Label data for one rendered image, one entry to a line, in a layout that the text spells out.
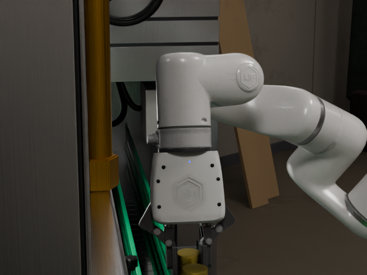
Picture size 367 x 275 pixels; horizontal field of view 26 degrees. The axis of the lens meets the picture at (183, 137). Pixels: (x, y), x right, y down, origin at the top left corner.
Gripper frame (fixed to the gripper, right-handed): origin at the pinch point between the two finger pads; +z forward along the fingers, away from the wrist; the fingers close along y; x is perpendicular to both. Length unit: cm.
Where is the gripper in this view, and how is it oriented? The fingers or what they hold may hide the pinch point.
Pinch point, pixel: (188, 259)
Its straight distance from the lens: 111.8
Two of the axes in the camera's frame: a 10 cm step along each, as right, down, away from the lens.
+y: 9.9, -0.3, 1.3
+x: -1.3, 0.3, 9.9
